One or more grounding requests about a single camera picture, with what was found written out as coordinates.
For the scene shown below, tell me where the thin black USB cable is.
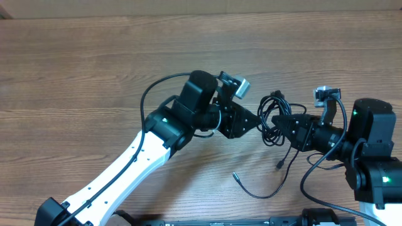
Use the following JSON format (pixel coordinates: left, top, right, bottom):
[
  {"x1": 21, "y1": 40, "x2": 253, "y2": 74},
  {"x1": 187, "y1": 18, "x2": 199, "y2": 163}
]
[{"x1": 232, "y1": 144, "x2": 301, "y2": 200}]

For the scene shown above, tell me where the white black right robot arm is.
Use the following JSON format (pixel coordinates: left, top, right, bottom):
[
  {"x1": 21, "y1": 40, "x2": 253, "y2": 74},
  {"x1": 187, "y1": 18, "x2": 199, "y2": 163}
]
[{"x1": 272, "y1": 97, "x2": 401, "y2": 225}]

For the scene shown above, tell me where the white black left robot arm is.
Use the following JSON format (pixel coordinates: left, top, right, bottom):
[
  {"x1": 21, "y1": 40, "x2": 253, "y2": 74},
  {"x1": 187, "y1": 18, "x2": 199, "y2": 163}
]
[{"x1": 35, "y1": 70, "x2": 260, "y2": 225}]

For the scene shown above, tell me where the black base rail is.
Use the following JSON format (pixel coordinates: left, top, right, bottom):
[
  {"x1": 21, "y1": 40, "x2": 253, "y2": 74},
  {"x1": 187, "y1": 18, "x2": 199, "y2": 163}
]
[{"x1": 106, "y1": 208, "x2": 357, "y2": 226}]

